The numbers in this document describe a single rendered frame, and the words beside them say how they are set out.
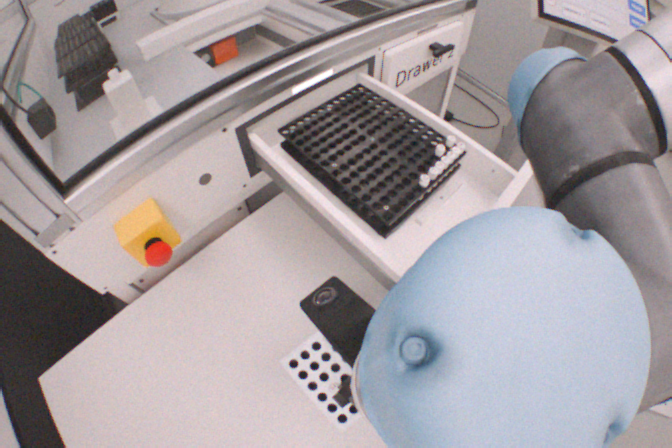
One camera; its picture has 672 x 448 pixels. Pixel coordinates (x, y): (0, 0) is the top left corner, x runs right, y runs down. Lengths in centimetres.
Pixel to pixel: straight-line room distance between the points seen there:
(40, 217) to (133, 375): 28
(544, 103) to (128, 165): 41
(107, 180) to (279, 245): 28
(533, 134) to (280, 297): 41
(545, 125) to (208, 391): 49
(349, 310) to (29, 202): 37
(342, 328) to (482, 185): 36
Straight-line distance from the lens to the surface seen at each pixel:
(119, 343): 59
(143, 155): 42
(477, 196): 52
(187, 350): 52
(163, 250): 43
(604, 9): 119
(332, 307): 28
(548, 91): 21
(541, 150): 19
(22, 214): 44
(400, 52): 63
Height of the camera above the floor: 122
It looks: 55 degrees down
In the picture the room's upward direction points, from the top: 1 degrees counter-clockwise
